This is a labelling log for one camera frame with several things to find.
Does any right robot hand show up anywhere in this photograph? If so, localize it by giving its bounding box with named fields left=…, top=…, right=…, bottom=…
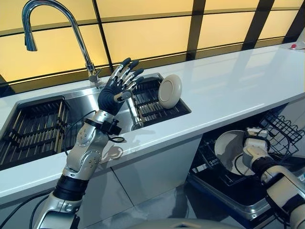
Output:
left=243, top=127, right=271, bottom=156

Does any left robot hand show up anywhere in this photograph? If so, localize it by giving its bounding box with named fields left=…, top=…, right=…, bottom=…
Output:
left=98, top=57, right=145, bottom=117

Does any large cream plate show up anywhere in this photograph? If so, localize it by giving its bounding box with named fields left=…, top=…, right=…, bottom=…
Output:
left=213, top=130, right=256, bottom=177

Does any small cream deep plate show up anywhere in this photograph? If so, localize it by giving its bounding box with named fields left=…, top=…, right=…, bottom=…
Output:
left=158, top=74, right=183, bottom=110

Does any open dishwasher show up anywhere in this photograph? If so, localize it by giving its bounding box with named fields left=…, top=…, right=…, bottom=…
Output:
left=187, top=107, right=305, bottom=223

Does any dishwasher door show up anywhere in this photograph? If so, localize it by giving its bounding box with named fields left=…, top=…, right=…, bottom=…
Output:
left=187, top=171, right=273, bottom=220

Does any stainless steel sink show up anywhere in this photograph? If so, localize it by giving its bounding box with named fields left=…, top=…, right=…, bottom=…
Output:
left=0, top=73, right=193, bottom=171

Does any black dish drying rack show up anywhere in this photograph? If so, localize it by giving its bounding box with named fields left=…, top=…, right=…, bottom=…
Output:
left=132, top=76, right=189, bottom=127
left=0, top=96, right=70, bottom=163

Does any chrome gooseneck faucet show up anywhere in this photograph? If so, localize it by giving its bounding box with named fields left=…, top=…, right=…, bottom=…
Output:
left=21, top=0, right=103, bottom=89

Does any red button device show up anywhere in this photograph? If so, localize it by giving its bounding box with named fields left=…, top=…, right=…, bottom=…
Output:
left=289, top=41, right=305, bottom=51

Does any robot torso shell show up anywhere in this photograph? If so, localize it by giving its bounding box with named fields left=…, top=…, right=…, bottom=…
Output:
left=128, top=218, right=239, bottom=229

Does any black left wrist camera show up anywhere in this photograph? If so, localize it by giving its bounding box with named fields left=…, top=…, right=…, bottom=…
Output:
left=84, top=118, right=122, bottom=135

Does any black wire dishwasher rack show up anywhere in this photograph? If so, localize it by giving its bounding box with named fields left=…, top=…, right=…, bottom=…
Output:
left=259, top=115, right=305, bottom=156

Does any thin black left wrist cable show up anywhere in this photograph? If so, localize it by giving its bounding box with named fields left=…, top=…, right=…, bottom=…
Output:
left=62, top=110, right=126, bottom=154

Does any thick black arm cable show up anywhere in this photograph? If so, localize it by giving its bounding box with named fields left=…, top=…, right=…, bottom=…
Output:
left=0, top=191, right=52, bottom=229

